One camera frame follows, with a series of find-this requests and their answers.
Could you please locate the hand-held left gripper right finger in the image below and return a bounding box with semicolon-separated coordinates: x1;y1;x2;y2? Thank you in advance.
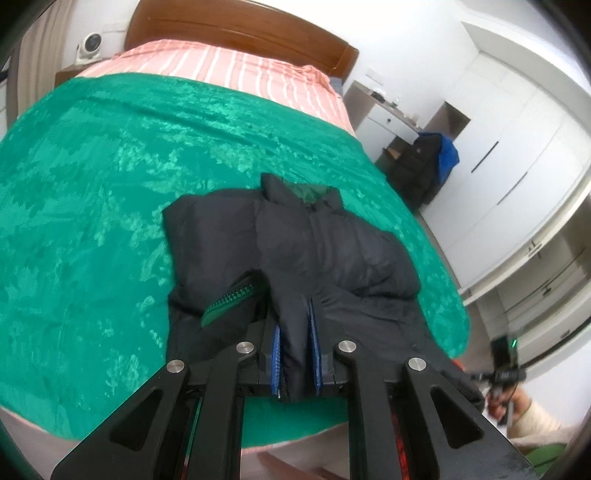
307;298;539;480

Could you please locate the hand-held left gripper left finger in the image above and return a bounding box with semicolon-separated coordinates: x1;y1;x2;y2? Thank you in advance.
51;318;283;480

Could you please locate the black puffer jacket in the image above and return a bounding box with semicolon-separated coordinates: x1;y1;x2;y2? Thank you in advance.
163;173;485;409

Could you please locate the person's right forearm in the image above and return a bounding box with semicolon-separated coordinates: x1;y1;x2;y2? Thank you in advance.
505;399;578;450

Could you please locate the person's right hand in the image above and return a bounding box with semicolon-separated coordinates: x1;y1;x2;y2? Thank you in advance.
488;385;533;428

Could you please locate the green cloth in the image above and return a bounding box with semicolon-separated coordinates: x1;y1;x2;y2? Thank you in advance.
526;442;570;472

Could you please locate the white wardrobe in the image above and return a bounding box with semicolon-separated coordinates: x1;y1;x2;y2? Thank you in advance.
418;21;591;370

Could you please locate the hanging black coat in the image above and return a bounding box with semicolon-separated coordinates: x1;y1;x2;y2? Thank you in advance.
390;134;446;208

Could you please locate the blue garment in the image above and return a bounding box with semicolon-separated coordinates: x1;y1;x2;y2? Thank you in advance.
418;131;460;183

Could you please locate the green plush blanket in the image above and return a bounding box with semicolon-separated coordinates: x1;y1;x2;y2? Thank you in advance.
0;73;472;450

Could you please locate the white desk with drawer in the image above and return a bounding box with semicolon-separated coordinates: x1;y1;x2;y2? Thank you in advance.
344;79;432;167

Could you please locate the pink striped bedsheet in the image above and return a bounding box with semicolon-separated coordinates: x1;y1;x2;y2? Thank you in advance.
76;39;356;137

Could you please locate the wooden bed headboard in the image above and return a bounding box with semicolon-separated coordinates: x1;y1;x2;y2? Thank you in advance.
124;0;360;79

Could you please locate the brown nightstand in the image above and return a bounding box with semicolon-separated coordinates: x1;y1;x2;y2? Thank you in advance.
54;62;100;88

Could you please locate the small white fan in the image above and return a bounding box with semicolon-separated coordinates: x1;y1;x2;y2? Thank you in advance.
75;31;108;65

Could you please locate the beige curtain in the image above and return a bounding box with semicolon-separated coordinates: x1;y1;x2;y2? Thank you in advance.
7;18;47;121

